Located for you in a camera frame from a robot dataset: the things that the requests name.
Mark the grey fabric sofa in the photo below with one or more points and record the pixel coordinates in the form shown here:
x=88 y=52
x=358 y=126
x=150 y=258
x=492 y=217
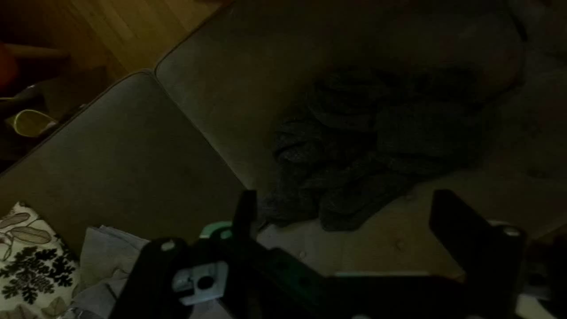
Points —
x=147 y=148

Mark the light grey cloth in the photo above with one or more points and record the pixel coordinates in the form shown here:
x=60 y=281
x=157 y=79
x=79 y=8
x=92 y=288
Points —
x=108 y=259

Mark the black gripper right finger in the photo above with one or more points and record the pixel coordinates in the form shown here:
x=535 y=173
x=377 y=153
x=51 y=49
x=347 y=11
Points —
x=466 y=236

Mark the dark grey crumpled blanket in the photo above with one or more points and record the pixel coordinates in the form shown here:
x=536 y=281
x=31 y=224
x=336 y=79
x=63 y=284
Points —
x=377 y=142

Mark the leaf patterned cushion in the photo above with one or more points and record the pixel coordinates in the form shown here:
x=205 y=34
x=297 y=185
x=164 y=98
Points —
x=28 y=266

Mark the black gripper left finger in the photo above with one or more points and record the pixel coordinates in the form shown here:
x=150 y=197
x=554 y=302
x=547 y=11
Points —
x=244 y=213

